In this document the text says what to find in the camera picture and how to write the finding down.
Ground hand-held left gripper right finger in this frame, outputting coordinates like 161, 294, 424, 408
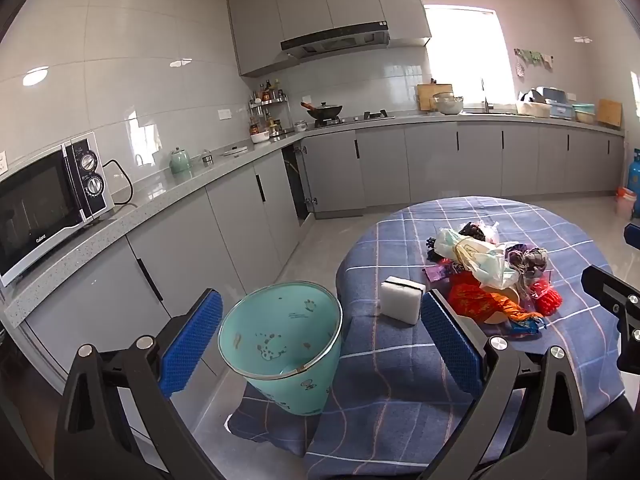
417, 288, 588, 480

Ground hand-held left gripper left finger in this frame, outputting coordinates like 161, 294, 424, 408
54, 287, 223, 480

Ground orange-red crinkled wrapper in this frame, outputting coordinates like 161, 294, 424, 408
446, 283, 544, 332

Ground purple wrapper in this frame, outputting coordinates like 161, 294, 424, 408
423, 262, 454, 284

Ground teal metal bucket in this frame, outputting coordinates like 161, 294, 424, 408
217, 281, 344, 417

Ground red white plastic bin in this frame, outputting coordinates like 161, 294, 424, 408
614, 187, 639, 220

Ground blue gas cylinder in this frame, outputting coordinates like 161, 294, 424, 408
627, 148, 640, 201

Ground white sponge block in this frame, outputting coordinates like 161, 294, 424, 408
380, 276, 427, 325

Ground red net bag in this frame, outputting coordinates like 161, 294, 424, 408
529, 279, 564, 317

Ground blue plaid tablecloth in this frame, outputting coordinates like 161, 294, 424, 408
227, 196, 626, 480

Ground grey purple cloth bundle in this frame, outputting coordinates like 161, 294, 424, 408
506, 244, 549, 277

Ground small wooden board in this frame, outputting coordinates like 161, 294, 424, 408
597, 98, 624, 129

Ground grey speckled kitchen countertop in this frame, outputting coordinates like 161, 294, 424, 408
0, 111, 627, 332

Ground dish basket with kitchenware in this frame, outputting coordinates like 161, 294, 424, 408
516, 87, 597, 124

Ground grey base cabinets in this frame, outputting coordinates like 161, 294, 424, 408
0, 120, 627, 382

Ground white black microwave oven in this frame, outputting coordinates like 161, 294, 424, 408
0, 131, 116, 288

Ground metal mixing bowl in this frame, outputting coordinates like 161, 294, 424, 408
432, 92, 465, 115

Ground bright window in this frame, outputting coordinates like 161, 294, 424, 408
423, 4, 516, 107

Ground gas stove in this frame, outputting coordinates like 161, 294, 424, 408
307, 109, 397, 129

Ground steel spice rack with bottles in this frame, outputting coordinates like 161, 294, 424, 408
248, 79, 291, 139

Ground wooden cutting board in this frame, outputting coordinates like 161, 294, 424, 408
417, 83, 454, 113

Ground black wok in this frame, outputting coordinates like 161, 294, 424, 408
300, 101, 345, 122

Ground black range hood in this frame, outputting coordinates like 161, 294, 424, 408
279, 20, 391, 60

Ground black microwave power cable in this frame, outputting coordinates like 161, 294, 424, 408
101, 158, 139, 209

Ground hanging wall cloths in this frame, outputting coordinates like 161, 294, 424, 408
513, 48, 555, 77

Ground grey upper wall cabinets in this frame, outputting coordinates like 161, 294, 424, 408
227, 0, 433, 79

